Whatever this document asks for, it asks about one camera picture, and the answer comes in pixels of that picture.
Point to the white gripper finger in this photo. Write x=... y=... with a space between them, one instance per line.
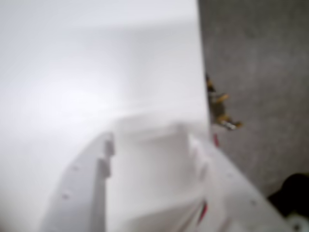
x=231 y=198
x=82 y=188

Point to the black floor object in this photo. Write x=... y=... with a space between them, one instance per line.
x=292 y=193

